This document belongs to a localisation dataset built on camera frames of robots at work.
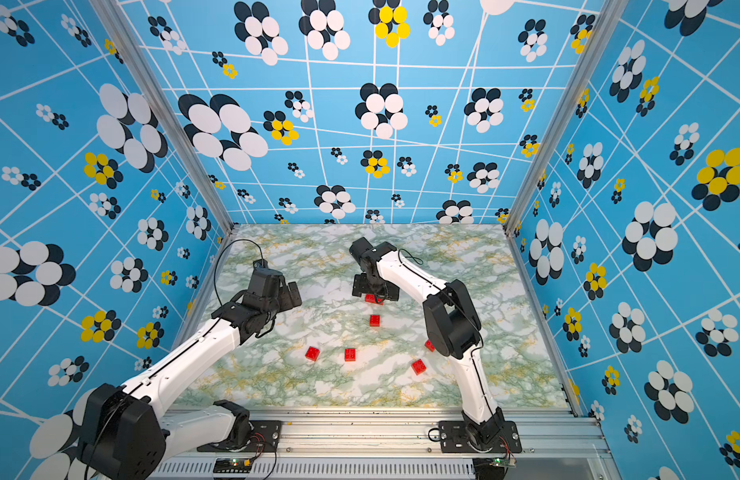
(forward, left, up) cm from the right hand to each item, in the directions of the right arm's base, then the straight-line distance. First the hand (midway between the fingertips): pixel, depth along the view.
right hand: (375, 293), depth 94 cm
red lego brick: (-18, +18, -3) cm, 26 cm away
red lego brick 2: (-18, +7, -5) cm, 20 cm away
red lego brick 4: (-15, -16, -5) cm, 23 cm away
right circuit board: (-44, -31, -1) cm, 54 cm away
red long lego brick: (+1, +2, -5) cm, 5 cm away
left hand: (-4, +25, +9) cm, 27 cm away
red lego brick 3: (-7, 0, -4) cm, 8 cm away
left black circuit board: (-45, +34, -8) cm, 57 cm away
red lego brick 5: (-22, -13, -5) cm, 26 cm away
